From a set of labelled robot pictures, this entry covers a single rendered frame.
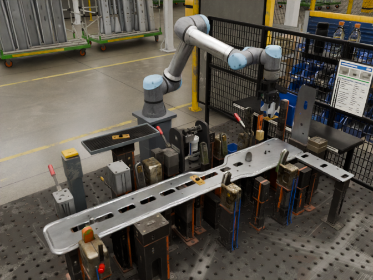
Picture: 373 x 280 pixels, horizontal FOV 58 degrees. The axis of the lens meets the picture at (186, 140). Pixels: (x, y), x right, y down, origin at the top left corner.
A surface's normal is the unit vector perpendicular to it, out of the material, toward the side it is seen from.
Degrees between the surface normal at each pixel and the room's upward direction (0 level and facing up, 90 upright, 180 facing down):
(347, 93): 90
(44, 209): 0
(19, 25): 86
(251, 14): 91
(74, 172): 90
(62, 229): 0
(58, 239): 0
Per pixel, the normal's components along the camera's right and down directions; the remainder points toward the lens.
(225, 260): 0.00, -0.89
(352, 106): -0.82, 0.26
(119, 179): 0.57, 0.38
